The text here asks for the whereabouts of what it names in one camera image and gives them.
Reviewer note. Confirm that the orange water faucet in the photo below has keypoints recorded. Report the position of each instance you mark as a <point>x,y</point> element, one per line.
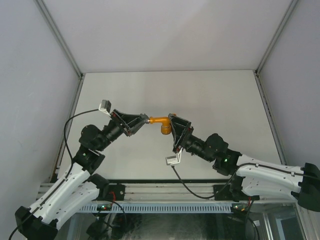
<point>165,122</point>

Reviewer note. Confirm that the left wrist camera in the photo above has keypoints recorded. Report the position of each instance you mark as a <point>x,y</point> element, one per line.
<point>105,107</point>

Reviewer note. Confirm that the grey metal tee fitting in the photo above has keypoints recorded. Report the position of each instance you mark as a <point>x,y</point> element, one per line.
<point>145,118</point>

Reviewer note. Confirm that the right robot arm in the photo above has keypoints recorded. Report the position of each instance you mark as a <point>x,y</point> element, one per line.
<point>249,176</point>

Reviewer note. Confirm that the right aluminium frame post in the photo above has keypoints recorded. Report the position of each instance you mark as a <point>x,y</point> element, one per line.
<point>259,81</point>

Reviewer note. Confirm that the aluminium frame post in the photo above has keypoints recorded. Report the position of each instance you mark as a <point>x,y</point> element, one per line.
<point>53,27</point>
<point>259,81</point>

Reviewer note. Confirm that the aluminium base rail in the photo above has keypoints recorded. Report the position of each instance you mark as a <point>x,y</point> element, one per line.
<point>176,192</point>

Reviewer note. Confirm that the left aluminium frame post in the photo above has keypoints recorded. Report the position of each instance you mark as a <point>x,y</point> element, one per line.
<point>53,27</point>

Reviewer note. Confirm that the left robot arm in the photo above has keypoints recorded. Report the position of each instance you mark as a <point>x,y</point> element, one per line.
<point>80,184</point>

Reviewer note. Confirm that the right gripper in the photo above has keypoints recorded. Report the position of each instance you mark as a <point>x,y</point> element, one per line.
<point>182,131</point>

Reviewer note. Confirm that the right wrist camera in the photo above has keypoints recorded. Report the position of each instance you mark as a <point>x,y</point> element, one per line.
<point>174,159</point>

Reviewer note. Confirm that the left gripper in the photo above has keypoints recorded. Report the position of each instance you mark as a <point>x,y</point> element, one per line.
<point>131,123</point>

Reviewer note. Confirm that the perforated cable tray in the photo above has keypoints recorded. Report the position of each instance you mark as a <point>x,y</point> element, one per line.
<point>157,208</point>

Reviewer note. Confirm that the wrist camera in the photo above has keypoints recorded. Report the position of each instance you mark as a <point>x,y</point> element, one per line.
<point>174,159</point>
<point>105,107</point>

